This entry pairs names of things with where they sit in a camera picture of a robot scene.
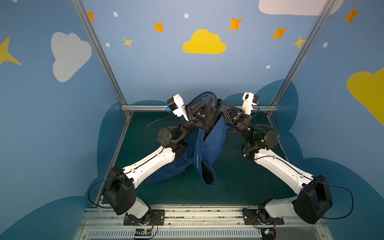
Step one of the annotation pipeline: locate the blue jacket with black lining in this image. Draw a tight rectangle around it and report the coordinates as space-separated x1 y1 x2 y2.
146 92 230 187

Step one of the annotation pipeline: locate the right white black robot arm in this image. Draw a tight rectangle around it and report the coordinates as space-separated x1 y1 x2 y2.
220 102 333 224

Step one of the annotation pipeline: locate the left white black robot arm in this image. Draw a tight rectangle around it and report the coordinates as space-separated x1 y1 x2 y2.
102 95 218 220

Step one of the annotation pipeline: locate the right small circuit board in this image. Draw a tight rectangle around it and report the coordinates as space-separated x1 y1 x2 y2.
260 229 277 240

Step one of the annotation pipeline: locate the small circuit board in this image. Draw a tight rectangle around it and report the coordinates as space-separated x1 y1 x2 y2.
260 229 277 240
134 229 153 239

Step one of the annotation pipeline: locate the left small circuit board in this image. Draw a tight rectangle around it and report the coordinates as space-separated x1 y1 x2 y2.
134 229 153 239

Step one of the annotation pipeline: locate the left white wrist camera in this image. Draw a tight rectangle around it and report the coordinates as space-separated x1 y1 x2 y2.
166 94 189 121

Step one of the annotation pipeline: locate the right floor aluminium rail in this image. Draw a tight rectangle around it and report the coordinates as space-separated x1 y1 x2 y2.
266 115 310 207

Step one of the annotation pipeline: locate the floor aluminium rail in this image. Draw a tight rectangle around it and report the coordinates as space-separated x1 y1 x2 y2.
95 115 132 208
266 115 310 207

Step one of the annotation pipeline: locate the horizontal aluminium back rail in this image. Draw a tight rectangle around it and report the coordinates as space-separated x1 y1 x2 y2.
120 104 279 113

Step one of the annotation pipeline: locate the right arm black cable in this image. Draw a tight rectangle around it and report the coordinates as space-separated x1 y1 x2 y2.
251 104 355 220

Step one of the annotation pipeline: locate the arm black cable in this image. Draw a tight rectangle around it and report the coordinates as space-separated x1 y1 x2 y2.
87 113 181 209
251 104 355 220

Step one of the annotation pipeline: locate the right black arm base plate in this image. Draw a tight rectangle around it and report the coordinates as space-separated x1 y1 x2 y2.
242 208 285 226

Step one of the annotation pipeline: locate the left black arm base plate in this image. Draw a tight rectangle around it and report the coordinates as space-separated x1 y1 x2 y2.
123 210 165 226

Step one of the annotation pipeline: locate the right aluminium corner post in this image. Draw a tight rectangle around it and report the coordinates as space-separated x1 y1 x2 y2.
266 0 337 115

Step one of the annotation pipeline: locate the aluminium corner post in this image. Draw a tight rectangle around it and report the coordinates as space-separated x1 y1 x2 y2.
71 0 127 107
266 0 337 115

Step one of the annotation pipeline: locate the left aluminium corner post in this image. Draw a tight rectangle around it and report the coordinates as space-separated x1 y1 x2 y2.
71 0 127 107

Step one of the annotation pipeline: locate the left floor aluminium rail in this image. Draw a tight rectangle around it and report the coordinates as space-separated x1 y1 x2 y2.
95 115 132 208

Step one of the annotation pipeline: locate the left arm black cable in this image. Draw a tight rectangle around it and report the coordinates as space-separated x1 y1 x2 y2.
87 113 181 209

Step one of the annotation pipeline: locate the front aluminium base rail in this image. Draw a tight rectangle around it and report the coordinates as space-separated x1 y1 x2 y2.
74 205 333 240

